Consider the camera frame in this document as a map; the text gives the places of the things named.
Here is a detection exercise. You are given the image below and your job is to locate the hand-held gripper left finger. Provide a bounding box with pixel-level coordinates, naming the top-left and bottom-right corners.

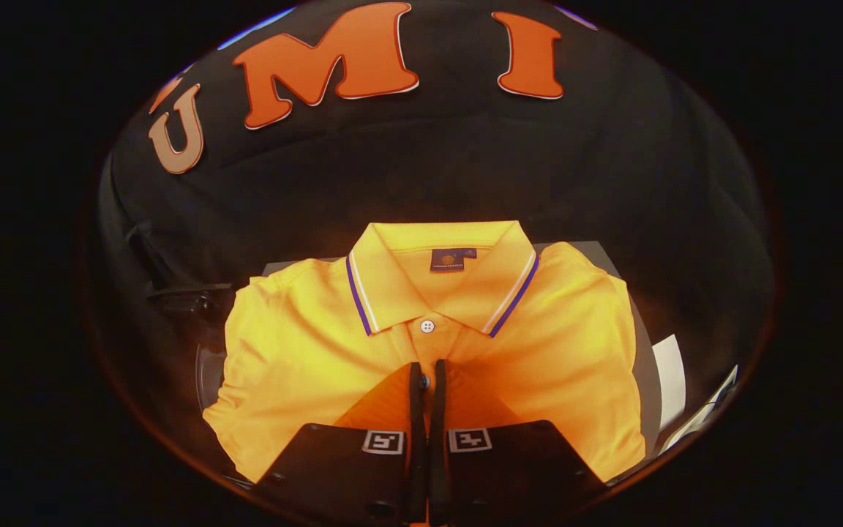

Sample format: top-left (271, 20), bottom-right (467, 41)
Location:
top-left (253, 361), bottom-right (430, 526)

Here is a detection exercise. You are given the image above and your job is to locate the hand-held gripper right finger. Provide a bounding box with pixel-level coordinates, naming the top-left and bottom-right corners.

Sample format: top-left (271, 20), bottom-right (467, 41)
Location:
top-left (429, 357), bottom-right (609, 527)

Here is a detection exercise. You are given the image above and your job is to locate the yellow polo shirt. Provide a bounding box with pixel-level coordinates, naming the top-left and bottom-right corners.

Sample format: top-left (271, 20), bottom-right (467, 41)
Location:
top-left (202, 220), bottom-right (648, 484)

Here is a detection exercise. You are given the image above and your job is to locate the white sheet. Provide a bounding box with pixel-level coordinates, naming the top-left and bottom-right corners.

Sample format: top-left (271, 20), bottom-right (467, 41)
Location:
top-left (652, 334), bottom-right (687, 433)

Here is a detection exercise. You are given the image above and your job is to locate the white panel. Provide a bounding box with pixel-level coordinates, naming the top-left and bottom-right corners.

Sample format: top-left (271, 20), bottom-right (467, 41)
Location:
top-left (659, 364), bottom-right (739, 455)

